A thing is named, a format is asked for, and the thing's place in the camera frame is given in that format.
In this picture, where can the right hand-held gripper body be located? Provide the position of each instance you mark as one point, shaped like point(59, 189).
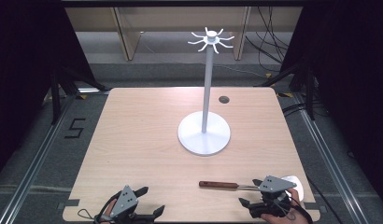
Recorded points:
point(273, 184)

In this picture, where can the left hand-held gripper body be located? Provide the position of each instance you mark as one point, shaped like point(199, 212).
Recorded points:
point(124, 200)

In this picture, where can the white hook stand rack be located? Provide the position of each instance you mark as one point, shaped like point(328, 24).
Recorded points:
point(204, 137)

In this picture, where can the person's left hand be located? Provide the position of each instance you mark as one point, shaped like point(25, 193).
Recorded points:
point(110, 207)

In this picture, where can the person's right hand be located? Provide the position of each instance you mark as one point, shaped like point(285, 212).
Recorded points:
point(295, 205)

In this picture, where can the black tripod stand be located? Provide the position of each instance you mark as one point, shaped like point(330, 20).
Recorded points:
point(309, 90)
point(57, 93)

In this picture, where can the dark curtain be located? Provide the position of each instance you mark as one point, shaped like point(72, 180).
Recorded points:
point(24, 62)
point(351, 77)

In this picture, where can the light wooden cabinet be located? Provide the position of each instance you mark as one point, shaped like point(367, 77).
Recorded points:
point(180, 18)

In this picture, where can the metal floor rail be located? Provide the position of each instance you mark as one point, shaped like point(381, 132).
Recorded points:
point(333, 168)
point(31, 171)

